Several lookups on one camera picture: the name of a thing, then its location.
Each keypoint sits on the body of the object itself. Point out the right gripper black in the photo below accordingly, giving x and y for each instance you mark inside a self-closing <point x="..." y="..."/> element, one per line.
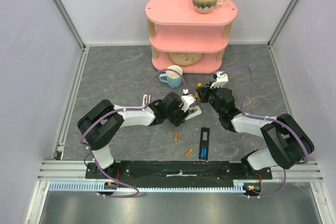
<point x="205" y="94"/>

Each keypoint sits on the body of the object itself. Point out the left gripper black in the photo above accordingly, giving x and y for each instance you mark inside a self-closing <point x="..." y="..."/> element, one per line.
<point x="181" y="118"/>

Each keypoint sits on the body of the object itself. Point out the orange handled screwdriver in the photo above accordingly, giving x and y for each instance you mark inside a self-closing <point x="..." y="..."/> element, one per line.
<point x="196" y="92"/>

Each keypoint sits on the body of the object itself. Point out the wide white remote control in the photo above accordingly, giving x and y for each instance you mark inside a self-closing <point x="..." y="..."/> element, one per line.
<point x="193" y="112"/>

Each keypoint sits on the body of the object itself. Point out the slim white remote control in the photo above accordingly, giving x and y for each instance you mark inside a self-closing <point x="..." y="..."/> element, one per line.
<point x="146" y="99"/>

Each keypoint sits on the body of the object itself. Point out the black remote control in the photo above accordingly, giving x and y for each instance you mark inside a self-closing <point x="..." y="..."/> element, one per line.
<point x="204" y="141"/>

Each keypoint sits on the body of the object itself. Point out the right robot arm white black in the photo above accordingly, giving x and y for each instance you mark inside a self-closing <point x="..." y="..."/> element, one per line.
<point x="287" y="143"/>

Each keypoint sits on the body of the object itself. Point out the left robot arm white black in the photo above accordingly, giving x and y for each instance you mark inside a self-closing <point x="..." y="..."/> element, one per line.
<point x="101" y="123"/>

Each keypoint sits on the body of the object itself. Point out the light blue mug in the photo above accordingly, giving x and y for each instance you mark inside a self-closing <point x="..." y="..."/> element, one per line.
<point x="172" y="76"/>

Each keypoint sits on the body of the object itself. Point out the beige patterned plate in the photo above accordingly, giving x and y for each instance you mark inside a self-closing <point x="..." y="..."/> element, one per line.
<point x="185" y="58"/>

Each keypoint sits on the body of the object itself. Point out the pink three tier shelf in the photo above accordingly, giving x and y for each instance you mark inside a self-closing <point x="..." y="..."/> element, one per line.
<point x="175" y="26"/>

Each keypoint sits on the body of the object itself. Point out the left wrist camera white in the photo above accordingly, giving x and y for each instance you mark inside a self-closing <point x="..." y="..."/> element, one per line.
<point x="187" y="100"/>

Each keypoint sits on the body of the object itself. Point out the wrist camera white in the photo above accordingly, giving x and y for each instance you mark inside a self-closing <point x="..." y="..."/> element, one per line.
<point x="221" y="78"/>
<point x="187" y="100"/>

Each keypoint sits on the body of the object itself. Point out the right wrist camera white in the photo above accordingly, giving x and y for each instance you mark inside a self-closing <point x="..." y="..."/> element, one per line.
<point x="221" y="78"/>

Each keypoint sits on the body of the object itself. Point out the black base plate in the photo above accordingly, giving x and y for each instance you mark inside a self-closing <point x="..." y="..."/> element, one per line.
<point x="184" y="173"/>

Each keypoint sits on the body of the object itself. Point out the light blue cable duct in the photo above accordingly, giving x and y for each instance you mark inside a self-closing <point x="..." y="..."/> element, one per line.
<point x="105" y="187"/>

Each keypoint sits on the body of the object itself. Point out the right aluminium frame post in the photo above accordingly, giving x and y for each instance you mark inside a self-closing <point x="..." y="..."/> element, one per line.
<point x="282" y="22"/>

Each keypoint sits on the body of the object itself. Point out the aluminium frame post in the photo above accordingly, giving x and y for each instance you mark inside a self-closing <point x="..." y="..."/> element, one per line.
<point x="69" y="23"/>
<point x="282" y="22"/>

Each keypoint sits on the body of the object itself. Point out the left aluminium frame post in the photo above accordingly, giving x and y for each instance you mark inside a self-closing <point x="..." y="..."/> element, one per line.
<point x="69" y="23"/>

